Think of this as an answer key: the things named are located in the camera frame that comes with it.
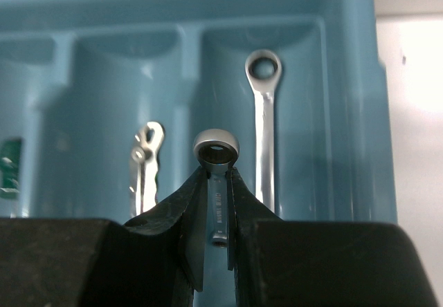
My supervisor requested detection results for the large silver ratchet wrench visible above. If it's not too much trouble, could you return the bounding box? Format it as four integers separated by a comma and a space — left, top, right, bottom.
245, 49, 282, 212

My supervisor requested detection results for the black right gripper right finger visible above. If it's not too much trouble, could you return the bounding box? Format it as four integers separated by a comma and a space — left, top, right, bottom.
226, 169, 437, 306

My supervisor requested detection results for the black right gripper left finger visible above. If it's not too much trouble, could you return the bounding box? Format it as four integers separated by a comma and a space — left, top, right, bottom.
1, 168, 208, 306

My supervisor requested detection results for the small silver wrench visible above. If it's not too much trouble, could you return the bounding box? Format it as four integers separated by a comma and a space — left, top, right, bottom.
193, 129, 239, 248

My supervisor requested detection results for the green stubby screwdriver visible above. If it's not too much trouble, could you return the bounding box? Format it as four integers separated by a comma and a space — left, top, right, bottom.
1, 138, 22, 200

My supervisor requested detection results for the teal four-compartment tray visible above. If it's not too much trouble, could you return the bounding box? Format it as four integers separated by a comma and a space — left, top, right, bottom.
0, 0, 398, 307

